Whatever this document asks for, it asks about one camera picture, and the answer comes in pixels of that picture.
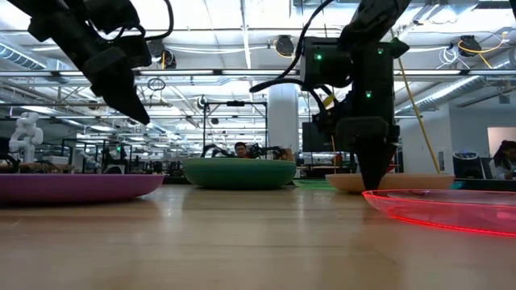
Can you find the person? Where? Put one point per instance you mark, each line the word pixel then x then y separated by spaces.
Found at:
pixel 504 161
pixel 241 150

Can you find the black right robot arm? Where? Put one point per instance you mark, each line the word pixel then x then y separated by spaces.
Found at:
pixel 375 24

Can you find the purple plastic plate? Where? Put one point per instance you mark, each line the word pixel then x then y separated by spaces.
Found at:
pixel 72 187

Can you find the black background rig frame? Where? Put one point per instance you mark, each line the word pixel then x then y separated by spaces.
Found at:
pixel 235 103

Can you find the salmon pink plastic plate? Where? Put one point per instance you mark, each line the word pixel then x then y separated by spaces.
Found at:
pixel 415 182

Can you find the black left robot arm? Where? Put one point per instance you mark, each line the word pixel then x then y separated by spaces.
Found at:
pixel 109 12

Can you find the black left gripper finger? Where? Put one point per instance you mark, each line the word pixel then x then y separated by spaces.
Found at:
pixel 117 80

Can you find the white round column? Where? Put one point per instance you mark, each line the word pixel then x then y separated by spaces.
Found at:
pixel 283 121

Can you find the dark green plastic plate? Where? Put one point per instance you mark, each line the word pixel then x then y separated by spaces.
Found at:
pixel 240 173

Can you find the black background robot arm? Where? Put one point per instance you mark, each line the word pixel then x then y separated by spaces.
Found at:
pixel 215 150
pixel 266 151

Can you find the blue transparent small plate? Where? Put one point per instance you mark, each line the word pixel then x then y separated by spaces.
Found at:
pixel 457 185

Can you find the pink transparent small plate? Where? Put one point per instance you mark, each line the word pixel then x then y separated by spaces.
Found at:
pixel 455 211

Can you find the black monitor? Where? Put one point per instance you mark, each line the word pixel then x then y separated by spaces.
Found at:
pixel 316 139

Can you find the black cylindrical bin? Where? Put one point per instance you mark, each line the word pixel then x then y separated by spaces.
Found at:
pixel 467 165

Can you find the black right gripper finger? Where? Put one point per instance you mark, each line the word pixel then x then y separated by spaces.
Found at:
pixel 367 137
pixel 393 143

